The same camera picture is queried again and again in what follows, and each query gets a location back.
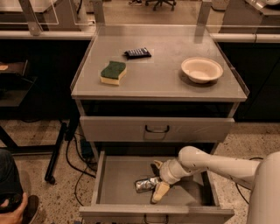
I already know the black floor cable left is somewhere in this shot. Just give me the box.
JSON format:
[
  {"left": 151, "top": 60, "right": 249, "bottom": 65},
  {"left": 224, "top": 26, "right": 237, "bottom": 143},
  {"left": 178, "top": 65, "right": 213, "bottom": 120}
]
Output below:
[{"left": 64, "top": 132, "right": 98, "bottom": 207}]

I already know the open middle drawer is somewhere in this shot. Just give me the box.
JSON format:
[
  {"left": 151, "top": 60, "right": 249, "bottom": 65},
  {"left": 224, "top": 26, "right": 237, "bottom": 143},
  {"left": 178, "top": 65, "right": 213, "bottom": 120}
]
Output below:
[{"left": 80, "top": 151, "right": 234, "bottom": 224}]

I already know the person hand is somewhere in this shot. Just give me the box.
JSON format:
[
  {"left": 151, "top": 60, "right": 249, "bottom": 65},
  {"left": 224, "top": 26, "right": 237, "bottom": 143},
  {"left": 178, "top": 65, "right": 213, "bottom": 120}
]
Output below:
[{"left": 0, "top": 192, "right": 28, "bottom": 224}]

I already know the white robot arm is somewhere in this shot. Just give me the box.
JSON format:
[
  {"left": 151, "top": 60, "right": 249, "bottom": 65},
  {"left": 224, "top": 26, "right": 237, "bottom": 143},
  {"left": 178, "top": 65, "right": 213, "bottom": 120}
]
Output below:
[{"left": 151, "top": 146, "right": 280, "bottom": 224}]

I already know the dark snack bar packet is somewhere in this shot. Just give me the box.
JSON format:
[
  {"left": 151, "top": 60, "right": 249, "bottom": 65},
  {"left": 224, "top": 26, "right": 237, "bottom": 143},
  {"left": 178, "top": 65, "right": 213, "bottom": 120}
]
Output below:
[{"left": 124, "top": 47, "right": 151, "bottom": 59}]

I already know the black side table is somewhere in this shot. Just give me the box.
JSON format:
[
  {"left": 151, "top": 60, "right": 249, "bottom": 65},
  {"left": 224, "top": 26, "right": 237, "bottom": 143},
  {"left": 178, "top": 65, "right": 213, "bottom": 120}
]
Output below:
[{"left": 0, "top": 59, "right": 80, "bottom": 186}]

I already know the grey drawer cabinet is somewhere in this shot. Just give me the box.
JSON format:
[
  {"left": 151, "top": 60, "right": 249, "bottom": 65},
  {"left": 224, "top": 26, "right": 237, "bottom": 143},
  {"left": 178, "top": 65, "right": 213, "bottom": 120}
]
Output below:
[{"left": 69, "top": 24, "right": 250, "bottom": 224}]

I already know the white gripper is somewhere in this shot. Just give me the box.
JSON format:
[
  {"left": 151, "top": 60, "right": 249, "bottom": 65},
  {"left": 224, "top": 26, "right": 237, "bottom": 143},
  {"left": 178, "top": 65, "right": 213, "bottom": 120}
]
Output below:
[{"left": 151, "top": 158, "right": 189, "bottom": 204}]

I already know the black floor cable right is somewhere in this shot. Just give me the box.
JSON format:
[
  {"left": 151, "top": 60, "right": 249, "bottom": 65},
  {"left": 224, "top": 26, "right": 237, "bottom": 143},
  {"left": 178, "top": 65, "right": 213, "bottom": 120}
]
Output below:
[{"left": 234, "top": 157, "right": 265, "bottom": 205}]

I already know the closed upper drawer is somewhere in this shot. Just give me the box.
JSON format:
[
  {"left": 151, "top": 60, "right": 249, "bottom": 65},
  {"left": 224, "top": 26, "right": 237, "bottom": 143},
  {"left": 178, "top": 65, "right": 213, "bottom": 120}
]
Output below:
[{"left": 80, "top": 116, "right": 235, "bottom": 143}]

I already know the brown shoe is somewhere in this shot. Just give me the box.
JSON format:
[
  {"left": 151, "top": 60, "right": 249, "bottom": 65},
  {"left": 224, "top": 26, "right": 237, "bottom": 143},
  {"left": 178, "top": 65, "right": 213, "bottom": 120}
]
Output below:
[{"left": 22, "top": 195, "right": 39, "bottom": 224}]

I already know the office chair base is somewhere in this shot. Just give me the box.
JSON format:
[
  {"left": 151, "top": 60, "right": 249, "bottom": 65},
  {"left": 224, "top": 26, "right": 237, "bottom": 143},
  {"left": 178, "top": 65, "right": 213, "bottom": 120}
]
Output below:
[{"left": 145, "top": 0, "right": 177, "bottom": 11}]

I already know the silver redbull can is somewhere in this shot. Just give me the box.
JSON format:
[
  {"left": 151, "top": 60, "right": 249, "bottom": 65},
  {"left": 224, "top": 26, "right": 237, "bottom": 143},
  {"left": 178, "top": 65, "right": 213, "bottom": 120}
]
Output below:
[{"left": 135, "top": 177, "right": 160, "bottom": 193}]

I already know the green yellow sponge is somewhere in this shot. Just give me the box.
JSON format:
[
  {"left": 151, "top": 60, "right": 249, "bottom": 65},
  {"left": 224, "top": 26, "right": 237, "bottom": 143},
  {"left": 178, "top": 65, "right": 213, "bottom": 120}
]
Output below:
[{"left": 101, "top": 61, "right": 127, "bottom": 86}]

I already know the black floor cable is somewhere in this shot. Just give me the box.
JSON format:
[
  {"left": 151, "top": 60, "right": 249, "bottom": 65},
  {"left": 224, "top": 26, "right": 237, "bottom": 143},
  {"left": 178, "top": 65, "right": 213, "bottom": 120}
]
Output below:
[
  {"left": 64, "top": 132, "right": 98, "bottom": 207},
  {"left": 234, "top": 157, "right": 265, "bottom": 205}
]

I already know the white paper bowl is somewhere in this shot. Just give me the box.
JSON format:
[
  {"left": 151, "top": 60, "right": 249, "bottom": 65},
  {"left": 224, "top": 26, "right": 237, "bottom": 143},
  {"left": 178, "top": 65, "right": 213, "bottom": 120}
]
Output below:
[{"left": 181, "top": 57, "right": 223, "bottom": 84}]

